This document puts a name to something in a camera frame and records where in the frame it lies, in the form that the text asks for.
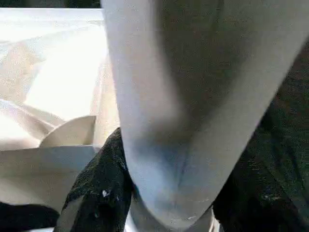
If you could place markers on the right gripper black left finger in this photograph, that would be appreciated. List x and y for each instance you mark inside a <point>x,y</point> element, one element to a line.
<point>96,193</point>

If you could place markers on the white plastic table leg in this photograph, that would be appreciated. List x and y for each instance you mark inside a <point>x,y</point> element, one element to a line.
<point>193,72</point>

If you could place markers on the white plastic table top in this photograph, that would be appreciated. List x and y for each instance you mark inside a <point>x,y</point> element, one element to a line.
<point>48,60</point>

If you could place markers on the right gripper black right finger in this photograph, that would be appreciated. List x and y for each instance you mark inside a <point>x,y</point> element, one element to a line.
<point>265,205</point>

